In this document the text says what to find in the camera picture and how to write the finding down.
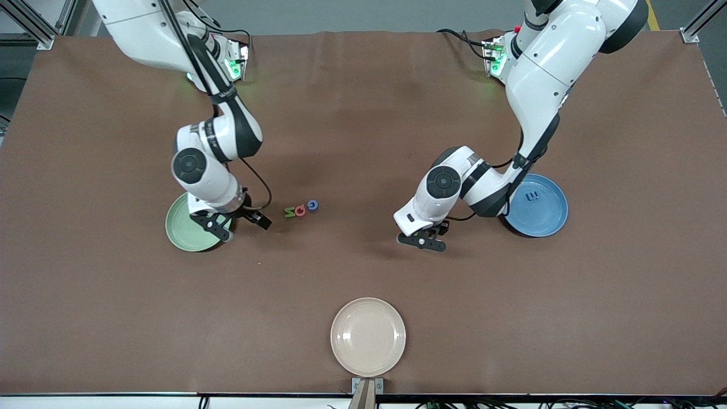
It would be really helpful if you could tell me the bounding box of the beige plate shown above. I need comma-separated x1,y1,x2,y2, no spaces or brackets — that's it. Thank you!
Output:
330,297,407,377

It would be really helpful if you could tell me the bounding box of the brown table cover sheet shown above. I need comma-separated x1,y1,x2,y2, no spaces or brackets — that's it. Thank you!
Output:
0,30,727,397

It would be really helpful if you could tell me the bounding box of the black base cable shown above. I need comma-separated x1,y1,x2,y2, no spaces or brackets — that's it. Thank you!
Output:
185,0,253,57
436,27,496,61

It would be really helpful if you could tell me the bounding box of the light green plate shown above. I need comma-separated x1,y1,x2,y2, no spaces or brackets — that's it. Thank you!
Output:
165,192,233,252

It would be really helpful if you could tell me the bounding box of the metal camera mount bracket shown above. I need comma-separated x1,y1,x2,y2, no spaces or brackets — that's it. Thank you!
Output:
348,377,385,409

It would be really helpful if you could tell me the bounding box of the blue plate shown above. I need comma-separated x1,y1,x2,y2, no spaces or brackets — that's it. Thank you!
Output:
503,173,569,238

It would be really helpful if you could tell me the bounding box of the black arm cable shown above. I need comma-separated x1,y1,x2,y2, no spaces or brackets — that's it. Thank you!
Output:
159,0,273,212
446,111,563,222

